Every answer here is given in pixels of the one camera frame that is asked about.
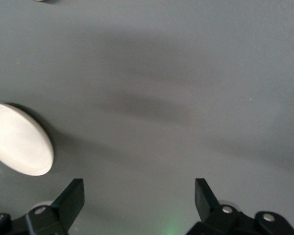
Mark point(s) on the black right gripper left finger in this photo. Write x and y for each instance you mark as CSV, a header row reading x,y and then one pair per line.
x,y
63,208

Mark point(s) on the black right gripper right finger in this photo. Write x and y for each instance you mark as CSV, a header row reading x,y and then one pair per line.
x,y
210,210

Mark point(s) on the round beige plate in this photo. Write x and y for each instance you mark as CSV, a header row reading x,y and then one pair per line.
x,y
17,139

